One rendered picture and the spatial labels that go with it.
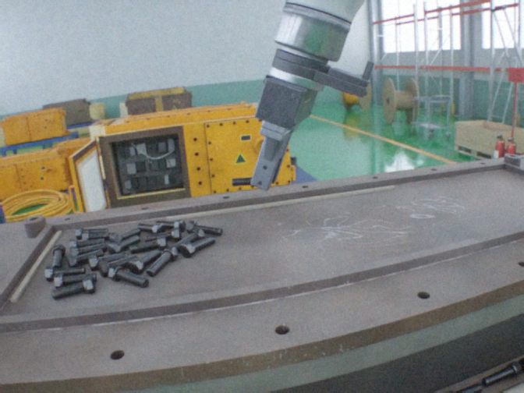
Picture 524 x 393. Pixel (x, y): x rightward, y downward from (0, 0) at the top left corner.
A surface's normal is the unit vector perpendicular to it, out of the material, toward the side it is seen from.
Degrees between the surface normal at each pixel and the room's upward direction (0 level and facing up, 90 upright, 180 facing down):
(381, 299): 0
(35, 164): 90
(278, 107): 90
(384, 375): 90
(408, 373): 90
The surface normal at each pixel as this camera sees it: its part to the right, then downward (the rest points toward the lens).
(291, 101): -0.29, 0.33
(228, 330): -0.07, -0.94
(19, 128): 0.24, 0.30
